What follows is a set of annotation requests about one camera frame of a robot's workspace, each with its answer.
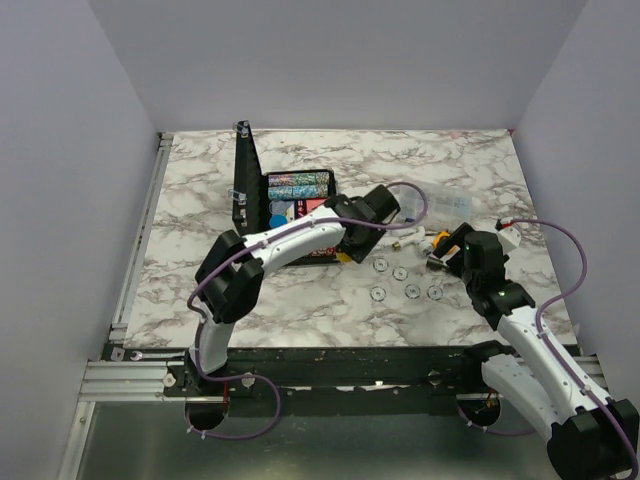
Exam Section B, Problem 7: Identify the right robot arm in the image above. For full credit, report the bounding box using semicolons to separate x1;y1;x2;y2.
433;220;639;479

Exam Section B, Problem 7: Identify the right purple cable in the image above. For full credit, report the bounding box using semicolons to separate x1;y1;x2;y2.
457;218;640;480

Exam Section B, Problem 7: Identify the purple cable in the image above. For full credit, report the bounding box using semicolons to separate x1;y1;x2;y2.
187;182;431;440
457;218;640;480

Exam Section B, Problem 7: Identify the clear plastic organizer box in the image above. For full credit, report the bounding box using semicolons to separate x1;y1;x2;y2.
391;182;473;231

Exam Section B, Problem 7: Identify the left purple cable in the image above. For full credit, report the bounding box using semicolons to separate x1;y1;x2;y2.
187;182;431;440

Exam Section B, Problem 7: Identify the white poker chip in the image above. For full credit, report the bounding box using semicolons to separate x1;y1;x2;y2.
370;286;386;302
427;285;444;301
373;258;389;272
392;267;408;281
405;284;421;299

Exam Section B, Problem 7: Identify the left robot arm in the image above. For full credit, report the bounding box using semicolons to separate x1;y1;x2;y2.
187;185;400;395

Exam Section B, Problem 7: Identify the black poker chip case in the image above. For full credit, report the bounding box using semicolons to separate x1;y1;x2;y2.
229;120;337;237

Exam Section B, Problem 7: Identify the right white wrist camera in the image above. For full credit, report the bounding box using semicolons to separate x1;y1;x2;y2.
495;219;522;254

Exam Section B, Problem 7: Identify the white plastic valve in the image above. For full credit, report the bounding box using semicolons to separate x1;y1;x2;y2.
391;226;437;256

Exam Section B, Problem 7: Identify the aluminium rail frame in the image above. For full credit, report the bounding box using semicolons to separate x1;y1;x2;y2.
77;132;611;401

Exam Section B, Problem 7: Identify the grey metal cylinder part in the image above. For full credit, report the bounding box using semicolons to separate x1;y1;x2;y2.
426;257;447;270

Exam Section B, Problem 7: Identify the yellow round dealer chip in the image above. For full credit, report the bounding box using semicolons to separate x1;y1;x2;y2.
336;252;352;263

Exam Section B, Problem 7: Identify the blue round chip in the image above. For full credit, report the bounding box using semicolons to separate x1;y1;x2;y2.
269;214;289;229

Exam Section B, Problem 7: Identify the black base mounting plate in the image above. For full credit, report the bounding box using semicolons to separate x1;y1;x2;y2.
164;341;515;417

